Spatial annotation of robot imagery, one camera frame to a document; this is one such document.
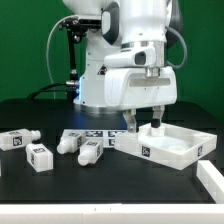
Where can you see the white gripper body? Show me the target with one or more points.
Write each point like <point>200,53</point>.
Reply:
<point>130,88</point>

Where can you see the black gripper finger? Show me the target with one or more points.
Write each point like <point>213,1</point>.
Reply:
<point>129,116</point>
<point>158,112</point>

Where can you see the white square tabletop tray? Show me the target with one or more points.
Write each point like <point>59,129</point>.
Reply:
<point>169,145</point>

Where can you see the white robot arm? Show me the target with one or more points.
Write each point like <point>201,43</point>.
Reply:
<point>126,67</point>

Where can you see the white marker sheet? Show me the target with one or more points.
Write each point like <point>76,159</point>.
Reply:
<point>108,136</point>

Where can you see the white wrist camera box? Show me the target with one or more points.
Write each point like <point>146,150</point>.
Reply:
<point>136,57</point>

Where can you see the white right obstacle wall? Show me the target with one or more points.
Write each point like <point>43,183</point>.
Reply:
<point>212,180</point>

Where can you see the white front rail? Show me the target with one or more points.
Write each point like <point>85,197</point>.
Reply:
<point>112,214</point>

